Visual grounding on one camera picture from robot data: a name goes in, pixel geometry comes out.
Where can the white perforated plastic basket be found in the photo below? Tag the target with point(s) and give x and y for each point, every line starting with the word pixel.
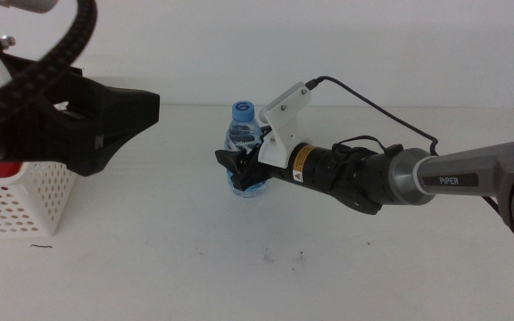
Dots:
pixel 47 196

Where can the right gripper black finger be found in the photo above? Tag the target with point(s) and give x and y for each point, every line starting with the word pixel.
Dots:
pixel 246 132
pixel 239 171

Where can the clear water bottle blue cap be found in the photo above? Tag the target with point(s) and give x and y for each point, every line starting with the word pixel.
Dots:
pixel 243 111

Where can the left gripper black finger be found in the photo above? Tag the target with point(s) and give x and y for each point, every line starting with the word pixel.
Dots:
pixel 87 147
pixel 123 100

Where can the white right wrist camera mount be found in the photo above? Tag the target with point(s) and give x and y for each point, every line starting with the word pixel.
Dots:
pixel 284 116

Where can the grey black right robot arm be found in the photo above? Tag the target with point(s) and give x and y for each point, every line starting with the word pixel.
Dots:
pixel 462 174

